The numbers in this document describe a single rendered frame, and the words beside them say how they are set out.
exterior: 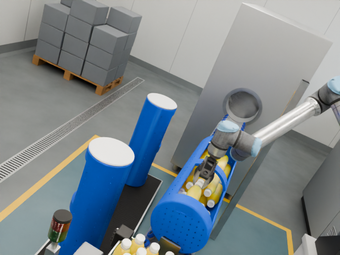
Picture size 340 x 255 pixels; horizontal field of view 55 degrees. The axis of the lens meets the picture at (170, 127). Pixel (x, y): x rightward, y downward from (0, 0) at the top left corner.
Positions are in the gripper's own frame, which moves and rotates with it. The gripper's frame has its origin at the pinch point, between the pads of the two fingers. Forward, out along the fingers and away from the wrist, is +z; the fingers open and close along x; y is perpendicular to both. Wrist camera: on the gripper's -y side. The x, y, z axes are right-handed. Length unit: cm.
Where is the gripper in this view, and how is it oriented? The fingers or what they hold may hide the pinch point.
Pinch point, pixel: (198, 185)
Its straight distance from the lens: 171.3
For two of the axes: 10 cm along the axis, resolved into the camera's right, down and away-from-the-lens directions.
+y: 3.4, -3.2, 8.8
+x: -8.7, -4.6, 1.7
